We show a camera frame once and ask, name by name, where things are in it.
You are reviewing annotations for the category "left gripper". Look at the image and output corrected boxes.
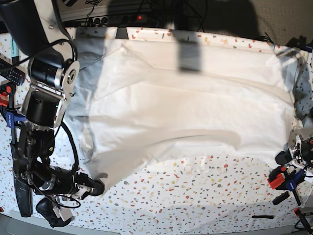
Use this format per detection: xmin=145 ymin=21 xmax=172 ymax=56
xmin=275 ymin=136 xmax=313 ymax=169

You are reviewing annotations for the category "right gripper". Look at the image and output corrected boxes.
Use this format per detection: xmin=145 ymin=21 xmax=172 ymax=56
xmin=55 ymin=172 xmax=105 ymax=220

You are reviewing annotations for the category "white T-shirt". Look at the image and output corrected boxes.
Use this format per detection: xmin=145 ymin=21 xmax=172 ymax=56
xmin=65 ymin=38 xmax=298 ymax=188

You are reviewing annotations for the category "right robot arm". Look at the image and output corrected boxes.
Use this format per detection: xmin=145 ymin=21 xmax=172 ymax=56
xmin=0 ymin=0 xmax=105 ymax=227

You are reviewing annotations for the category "blue right bar clamp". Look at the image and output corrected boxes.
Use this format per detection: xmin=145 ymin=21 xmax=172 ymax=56
xmin=267 ymin=166 xmax=313 ymax=235

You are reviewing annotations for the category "blue bar clamp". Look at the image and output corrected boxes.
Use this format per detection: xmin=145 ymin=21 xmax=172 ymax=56
xmin=267 ymin=166 xmax=313 ymax=235
xmin=0 ymin=82 xmax=26 ymax=144

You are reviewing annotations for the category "black game controller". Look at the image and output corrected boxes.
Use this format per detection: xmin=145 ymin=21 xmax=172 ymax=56
xmin=36 ymin=197 xmax=71 ymax=228

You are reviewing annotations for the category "terrazzo pattern tablecloth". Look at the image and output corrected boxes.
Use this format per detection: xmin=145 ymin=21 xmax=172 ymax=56
xmin=0 ymin=25 xmax=313 ymax=235

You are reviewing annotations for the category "blue left bar clamp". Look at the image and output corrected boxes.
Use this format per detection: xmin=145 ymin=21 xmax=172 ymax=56
xmin=0 ymin=82 xmax=26 ymax=144

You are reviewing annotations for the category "black remote control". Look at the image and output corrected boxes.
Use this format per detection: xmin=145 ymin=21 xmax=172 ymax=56
xmin=0 ymin=59 xmax=25 ymax=86

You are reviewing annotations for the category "black table clip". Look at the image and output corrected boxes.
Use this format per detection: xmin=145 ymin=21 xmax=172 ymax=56
xmin=115 ymin=27 xmax=129 ymax=40

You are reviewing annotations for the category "teal highlighter pen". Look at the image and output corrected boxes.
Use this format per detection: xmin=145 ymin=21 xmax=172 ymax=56
xmin=10 ymin=37 xmax=20 ymax=64

